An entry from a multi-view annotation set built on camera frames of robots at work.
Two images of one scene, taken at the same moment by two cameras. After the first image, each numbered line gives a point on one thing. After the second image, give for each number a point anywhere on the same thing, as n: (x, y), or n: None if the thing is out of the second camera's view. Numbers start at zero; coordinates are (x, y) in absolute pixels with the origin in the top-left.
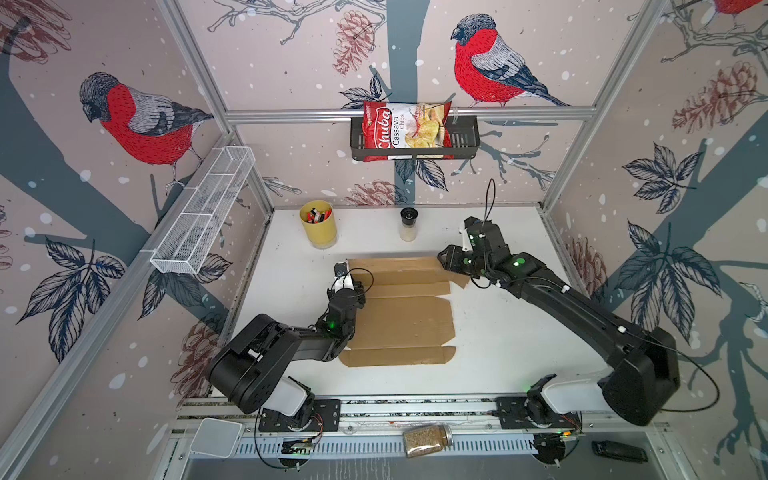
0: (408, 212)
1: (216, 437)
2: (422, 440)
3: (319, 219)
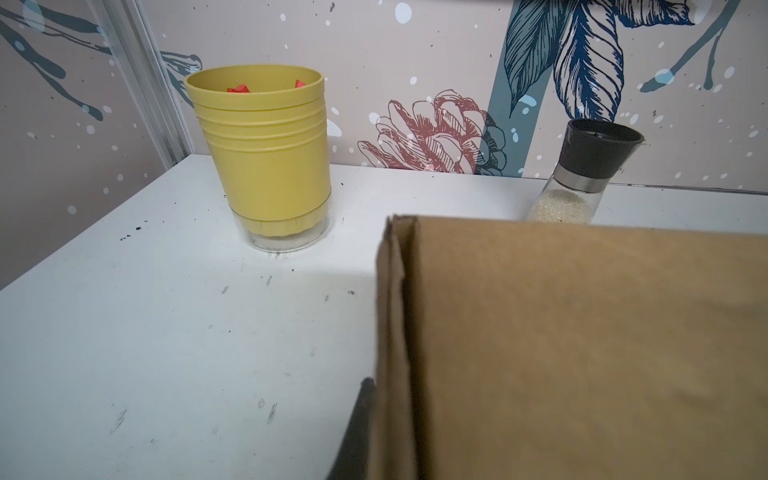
0: (593, 150)
1: None
2: None
3: (266, 129)
